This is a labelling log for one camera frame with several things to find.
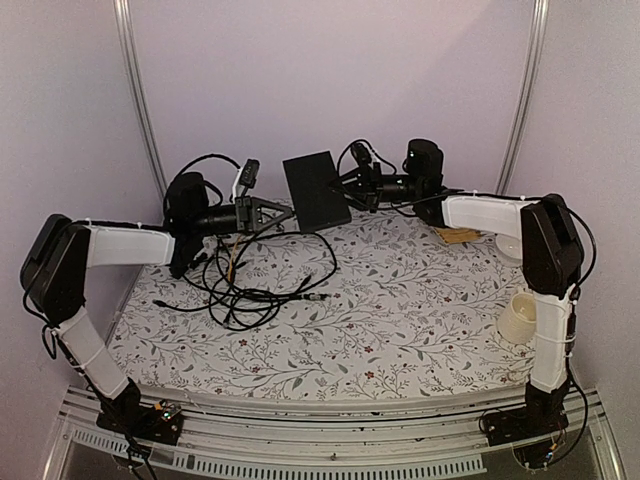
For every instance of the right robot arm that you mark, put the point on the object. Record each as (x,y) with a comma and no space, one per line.
(544,231)

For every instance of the floral table mat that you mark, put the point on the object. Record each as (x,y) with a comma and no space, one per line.
(380,308)

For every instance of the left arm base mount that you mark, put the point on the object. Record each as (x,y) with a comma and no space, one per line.
(160,423)

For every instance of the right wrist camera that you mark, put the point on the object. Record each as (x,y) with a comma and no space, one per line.
(360,153)

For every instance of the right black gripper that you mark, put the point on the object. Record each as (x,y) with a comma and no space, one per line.
(373,185)

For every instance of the woven bamboo tray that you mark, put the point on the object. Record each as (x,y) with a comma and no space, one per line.
(451,236)

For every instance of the aluminium frame post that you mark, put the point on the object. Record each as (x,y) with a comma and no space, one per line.
(532,62)
(125,29)

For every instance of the black power adapter plug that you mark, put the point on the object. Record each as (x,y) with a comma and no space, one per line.
(179,270)

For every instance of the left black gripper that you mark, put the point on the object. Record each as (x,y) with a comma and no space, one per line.
(248,214)

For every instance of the left aluminium frame post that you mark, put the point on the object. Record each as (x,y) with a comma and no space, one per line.
(125,29)

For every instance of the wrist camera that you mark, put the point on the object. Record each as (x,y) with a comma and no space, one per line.
(360,153)
(245,179)

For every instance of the right aluminium frame post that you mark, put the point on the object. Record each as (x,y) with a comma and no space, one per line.
(532,62)

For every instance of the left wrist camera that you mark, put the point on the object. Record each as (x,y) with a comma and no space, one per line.
(245,179)

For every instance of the black ethernet cable pulled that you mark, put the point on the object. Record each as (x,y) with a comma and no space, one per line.
(186,195)

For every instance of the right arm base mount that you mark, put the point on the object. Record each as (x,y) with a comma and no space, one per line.
(538,417)

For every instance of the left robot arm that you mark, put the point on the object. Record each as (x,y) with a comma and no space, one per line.
(53,275)

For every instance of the front aluminium rail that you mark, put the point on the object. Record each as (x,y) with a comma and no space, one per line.
(244,438)

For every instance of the white ceramic bowl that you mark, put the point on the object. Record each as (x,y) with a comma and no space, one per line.
(509,250)

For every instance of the black network switch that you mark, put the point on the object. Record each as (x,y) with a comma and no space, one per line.
(316,205)

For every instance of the cream ribbed cup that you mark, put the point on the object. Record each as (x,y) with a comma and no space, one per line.
(517,322)

